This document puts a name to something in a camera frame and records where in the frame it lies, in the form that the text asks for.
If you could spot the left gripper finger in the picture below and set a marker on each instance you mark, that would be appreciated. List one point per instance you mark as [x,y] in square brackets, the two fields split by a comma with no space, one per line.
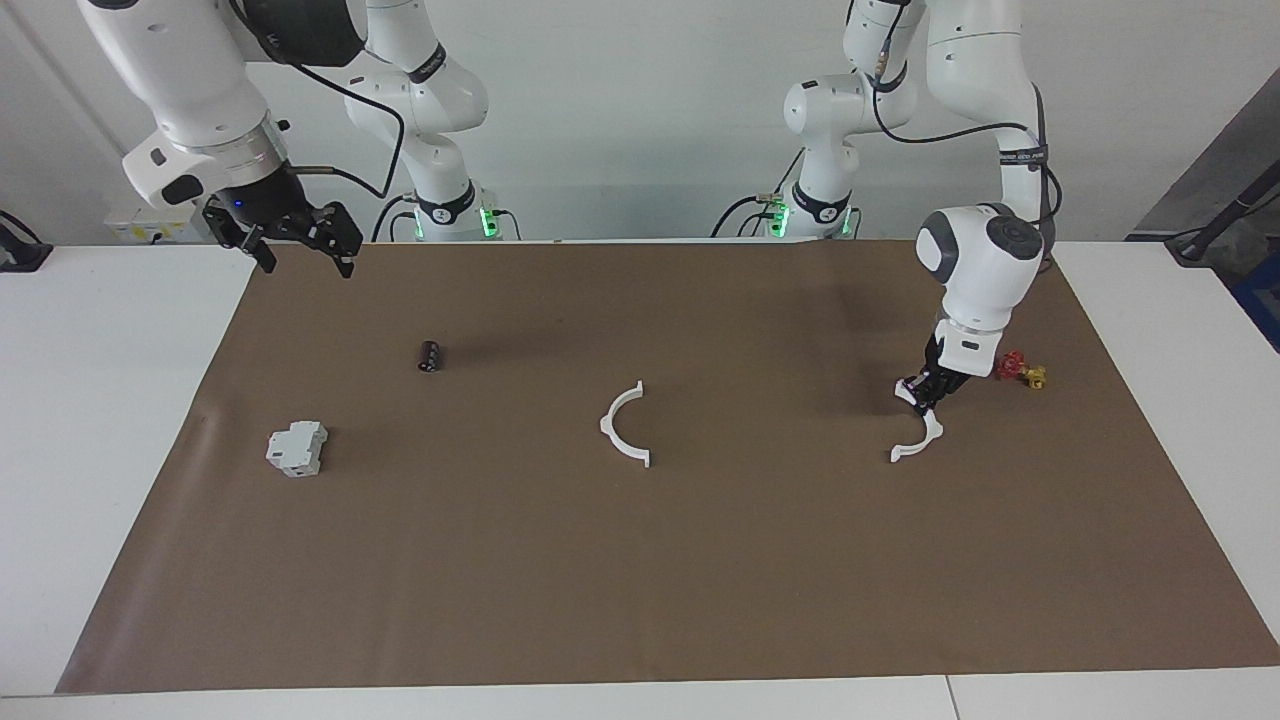
[915,390]
[934,402]

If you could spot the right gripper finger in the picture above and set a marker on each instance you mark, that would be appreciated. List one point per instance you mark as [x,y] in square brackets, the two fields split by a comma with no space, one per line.
[266,256]
[346,264]

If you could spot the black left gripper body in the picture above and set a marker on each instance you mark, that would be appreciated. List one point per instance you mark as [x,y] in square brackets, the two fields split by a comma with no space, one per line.
[945,385]

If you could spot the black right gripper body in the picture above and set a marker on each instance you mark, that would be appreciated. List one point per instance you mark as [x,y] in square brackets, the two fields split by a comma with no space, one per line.
[265,205]

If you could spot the white half pipe clamp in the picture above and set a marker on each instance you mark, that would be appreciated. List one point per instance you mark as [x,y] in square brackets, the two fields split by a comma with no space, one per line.
[615,432]
[932,435]

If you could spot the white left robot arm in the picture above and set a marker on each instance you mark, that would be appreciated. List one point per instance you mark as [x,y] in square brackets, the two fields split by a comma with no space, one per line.
[980,260]

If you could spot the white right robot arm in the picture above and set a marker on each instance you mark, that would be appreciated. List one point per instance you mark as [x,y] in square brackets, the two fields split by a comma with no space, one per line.
[190,80]

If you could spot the black cylindrical capacitor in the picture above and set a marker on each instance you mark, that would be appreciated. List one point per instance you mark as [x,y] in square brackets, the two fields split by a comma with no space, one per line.
[430,356]

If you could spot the white power strip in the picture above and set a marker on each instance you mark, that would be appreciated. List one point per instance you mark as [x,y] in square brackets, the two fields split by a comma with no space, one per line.
[130,228]

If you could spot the white circuit breaker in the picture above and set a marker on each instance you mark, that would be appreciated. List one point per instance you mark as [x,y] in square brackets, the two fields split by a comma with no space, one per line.
[295,450]

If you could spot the black table clamp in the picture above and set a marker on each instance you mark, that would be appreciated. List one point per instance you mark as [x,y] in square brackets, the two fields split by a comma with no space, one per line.
[20,255]

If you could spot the black stand pole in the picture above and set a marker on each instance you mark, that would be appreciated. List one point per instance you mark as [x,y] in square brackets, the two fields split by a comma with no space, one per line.
[1200,240]

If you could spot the blue box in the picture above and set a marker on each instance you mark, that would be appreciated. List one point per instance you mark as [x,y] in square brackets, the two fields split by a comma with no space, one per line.
[1265,300]

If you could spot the brown paper table mat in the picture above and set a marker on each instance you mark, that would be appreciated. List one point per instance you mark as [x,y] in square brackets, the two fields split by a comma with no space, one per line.
[640,580]

